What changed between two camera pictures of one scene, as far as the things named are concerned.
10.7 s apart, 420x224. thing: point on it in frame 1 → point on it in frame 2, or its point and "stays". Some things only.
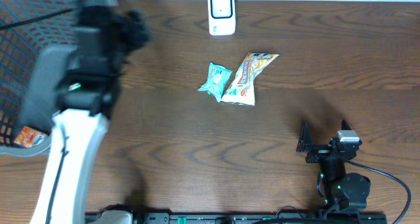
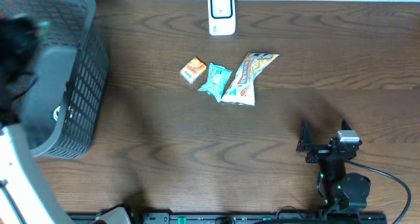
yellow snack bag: x=241 y=90 stays
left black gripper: x=107 y=18 → x=16 y=41
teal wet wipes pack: x=217 y=78 stays
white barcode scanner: x=222 y=12 stays
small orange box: x=29 y=137 → x=193 y=69
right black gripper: x=305 y=144 stays
